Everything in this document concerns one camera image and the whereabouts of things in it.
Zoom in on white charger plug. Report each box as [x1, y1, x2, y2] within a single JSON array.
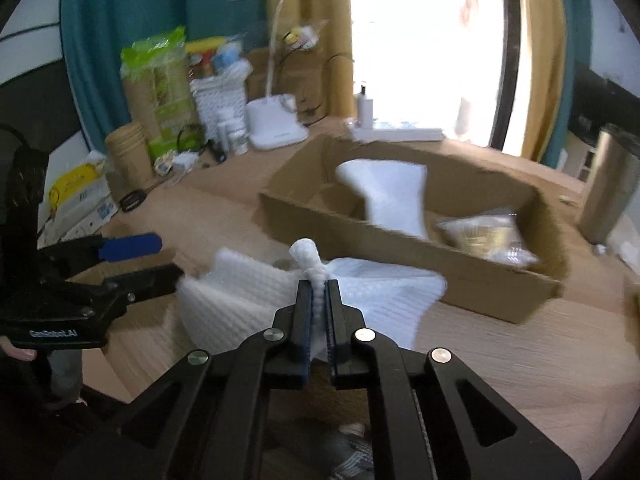
[[356, 85, 376, 128]]

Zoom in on black scissors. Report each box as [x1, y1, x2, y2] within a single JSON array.
[[118, 180, 166, 212]]

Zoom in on stack of brown paper cups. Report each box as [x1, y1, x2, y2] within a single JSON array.
[[104, 122, 156, 191]]

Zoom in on white woven basket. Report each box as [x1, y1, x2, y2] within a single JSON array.
[[190, 67, 251, 141]]

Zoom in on yellow duck toy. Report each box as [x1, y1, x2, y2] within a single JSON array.
[[282, 25, 321, 53]]

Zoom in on teal curtain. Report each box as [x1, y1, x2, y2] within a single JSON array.
[[555, 0, 591, 171], [60, 0, 271, 151]]

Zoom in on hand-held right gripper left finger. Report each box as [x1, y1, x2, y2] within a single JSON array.
[[55, 280, 312, 480]]

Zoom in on white pill bottle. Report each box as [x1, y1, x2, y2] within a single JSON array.
[[216, 107, 236, 148], [227, 127, 249, 155]]

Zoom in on black glasses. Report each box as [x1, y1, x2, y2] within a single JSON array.
[[177, 124, 206, 153]]

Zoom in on white power strip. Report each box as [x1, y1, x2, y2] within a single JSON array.
[[350, 122, 445, 143]]

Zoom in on black computer monitor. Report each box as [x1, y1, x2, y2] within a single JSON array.
[[572, 62, 640, 133]]

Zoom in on white foam wrap sheet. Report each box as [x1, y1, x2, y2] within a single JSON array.
[[177, 238, 448, 363], [336, 159, 431, 241]]

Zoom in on white wipes pack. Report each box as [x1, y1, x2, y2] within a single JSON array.
[[55, 190, 121, 241]]

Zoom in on green pack of paper cups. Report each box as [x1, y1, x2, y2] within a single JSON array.
[[120, 27, 201, 161]]

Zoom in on white computer desk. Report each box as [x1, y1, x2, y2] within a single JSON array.
[[560, 132, 601, 181]]

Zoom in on steel tumbler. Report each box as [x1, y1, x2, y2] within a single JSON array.
[[577, 123, 640, 244]]

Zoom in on yellow tissue pack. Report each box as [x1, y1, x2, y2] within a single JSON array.
[[47, 162, 108, 211]]

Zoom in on person's left hand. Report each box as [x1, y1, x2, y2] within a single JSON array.
[[0, 337, 38, 362]]

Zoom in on yellow curtain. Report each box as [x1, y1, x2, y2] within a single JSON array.
[[265, 0, 356, 116], [515, 0, 568, 163]]

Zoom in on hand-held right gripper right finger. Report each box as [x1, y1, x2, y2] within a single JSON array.
[[325, 279, 583, 480]]

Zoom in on jar with red lid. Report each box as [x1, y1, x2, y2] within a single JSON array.
[[192, 52, 216, 81]]

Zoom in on yellow green sponge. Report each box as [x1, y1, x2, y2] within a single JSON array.
[[186, 37, 228, 56]]

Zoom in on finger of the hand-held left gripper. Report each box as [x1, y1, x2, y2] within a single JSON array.
[[65, 262, 185, 311], [37, 232, 163, 281]]

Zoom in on white desk lamp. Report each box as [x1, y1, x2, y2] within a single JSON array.
[[225, 0, 346, 151]]

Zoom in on cardboard box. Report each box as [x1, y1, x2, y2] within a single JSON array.
[[258, 133, 571, 324]]

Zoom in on blue plastic bag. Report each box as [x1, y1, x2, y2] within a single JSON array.
[[212, 40, 251, 76]]

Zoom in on brown cardboard carton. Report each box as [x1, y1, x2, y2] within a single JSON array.
[[247, 47, 353, 126]]

